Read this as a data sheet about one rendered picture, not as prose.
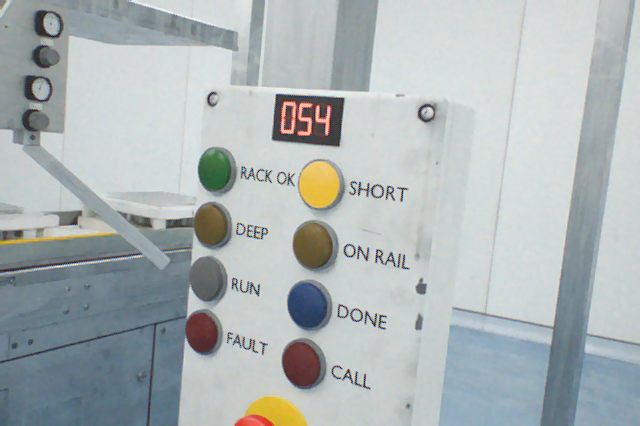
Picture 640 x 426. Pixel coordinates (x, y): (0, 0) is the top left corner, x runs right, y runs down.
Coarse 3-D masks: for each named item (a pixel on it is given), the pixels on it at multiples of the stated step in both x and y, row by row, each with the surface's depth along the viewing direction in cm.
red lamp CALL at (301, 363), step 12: (288, 348) 40; (300, 348) 39; (312, 348) 39; (288, 360) 40; (300, 360) 39; (312, 360) 39; (288, 372) 40; (300, 372) 39; (312, 372) 39; (300, 384) 39
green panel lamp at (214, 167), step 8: (208, 152) 43; (216, 152) 42; (200, 160) 43; (208, 160) 43; (216, 160) 42; (224, 160) 42; (200, 168) 43; (208, 168) 43; (216, 168) 42; (224, 168) 42; (200, 176) 43; (208, 176) 43; (216, 176) 42; (224, 176) 42; (208, 184) 43; (216, 184) 42; (224, 184) 42
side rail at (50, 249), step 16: (48, 240) 108; (64, 240) 111; (80, 240) 113; (96, 240) 116; (112, 240) 119; (160, 240) 129; (176, 240) 133; (192, 240) 137; (0, 256) 101; (16, 256) 104; (32, 256) 106; (48, 256) 108; (64, 256) 111
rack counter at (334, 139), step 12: (276, 96) 40; (288, 96) 40; (300, 96) 39; (312, 96) 39; (336, 96) 38; (276, 108) 40; (336, 108) 38; (276, 120) 40; (336, 120) 38; (276, 132) 40; (336, 132) 38; (324, 144) 39; (336, 144) 38
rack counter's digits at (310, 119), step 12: (288, 108) 40; (300, 108) 39; (312, 108) 39; (324, 108) 38; (288, 120) 40; (300, 120) 39; (312, 120) 39; (324, 120) 38; (288, 132) 40; (300, 132) 39; (312, 132) 39; (324, 132) 38
